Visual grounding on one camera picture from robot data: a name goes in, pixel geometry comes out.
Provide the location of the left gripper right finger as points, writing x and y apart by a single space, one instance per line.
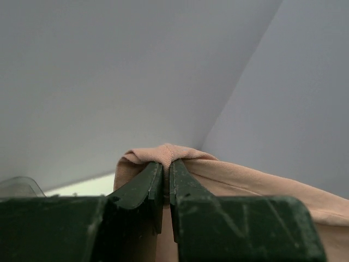
239 228

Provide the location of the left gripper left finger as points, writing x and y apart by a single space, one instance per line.
122 226

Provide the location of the clear plastic bin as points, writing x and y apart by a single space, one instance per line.
20 187

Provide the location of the pink t shirt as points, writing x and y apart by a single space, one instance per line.
328 211

